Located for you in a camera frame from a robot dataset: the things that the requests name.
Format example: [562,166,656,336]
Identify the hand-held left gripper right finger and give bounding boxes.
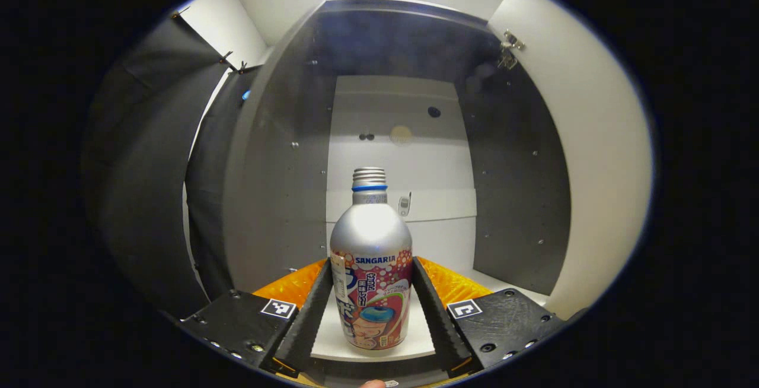
[412,256,568,377]

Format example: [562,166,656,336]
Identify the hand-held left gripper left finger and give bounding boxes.
[180,257,334,377]

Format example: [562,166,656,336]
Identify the silver bottle with colourful label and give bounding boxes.
[329,166,414,352]

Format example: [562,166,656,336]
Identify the dark grey cabinet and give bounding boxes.
[222,0,573,386]

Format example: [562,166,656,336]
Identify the grey cabinet door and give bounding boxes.
[485,0,654,321]

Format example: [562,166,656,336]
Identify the metal door hinge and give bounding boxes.
[498,28,526,72]

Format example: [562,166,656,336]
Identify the black backdrop cloth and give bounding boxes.
[83,14,264,319]

